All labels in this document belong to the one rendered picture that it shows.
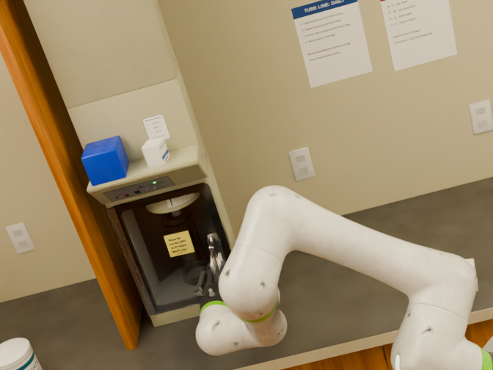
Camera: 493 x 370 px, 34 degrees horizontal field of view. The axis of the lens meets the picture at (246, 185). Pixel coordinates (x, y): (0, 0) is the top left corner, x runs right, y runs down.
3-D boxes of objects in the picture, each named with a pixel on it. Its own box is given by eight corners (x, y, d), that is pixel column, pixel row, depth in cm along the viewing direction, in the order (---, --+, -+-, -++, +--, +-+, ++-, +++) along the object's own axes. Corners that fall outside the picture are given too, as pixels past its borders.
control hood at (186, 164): (103, 201, 238) (91, 172, 233) (209, 173, 235) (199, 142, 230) (97, 220, 227) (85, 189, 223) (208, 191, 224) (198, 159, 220)
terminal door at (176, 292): (151, 314, 255) (108, 207, 238) (244, 291, 253) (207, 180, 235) (151, 316, 255) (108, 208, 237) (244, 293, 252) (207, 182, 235)
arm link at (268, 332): (224, 278, 184) (231, 327, 180) (274, 269, 183) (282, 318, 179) (243, 313, 217) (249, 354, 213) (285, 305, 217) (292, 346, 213)
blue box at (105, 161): (96, 171, 232) (85, 143, 229) (130, 162, 232) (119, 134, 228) (92, 186, 223) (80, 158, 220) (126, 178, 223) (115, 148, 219)
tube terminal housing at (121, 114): (158, 284, 280) (79, 79, 247) (249, 260, 278) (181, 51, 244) (153, 327, 258) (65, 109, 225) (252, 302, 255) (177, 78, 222)
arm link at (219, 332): (191, 333, 204) (199, 368, 208) (240, 325, 203) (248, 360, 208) (192, 302, 216) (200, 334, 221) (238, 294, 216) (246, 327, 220)
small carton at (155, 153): (154, 158, 229) (147, 139, 227) (169, 156, 227) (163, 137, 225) (147, 167, 225) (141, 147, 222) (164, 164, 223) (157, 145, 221)
